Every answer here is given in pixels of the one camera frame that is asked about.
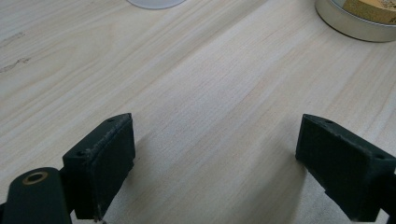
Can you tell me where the white round plate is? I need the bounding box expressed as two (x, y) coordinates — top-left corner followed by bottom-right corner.
(125, 0), (187, 10)

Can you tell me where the yellow-brown block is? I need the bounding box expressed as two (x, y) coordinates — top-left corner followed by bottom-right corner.
(342, 0), (396, 25)

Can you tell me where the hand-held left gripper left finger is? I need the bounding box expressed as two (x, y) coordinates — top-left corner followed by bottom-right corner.
(62, 112), (136, 222)

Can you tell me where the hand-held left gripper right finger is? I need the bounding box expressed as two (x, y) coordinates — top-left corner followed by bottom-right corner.
(294, 113), (396, 223)

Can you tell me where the round metal tin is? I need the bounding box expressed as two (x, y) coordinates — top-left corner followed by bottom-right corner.
(314, 0), (396, 43)

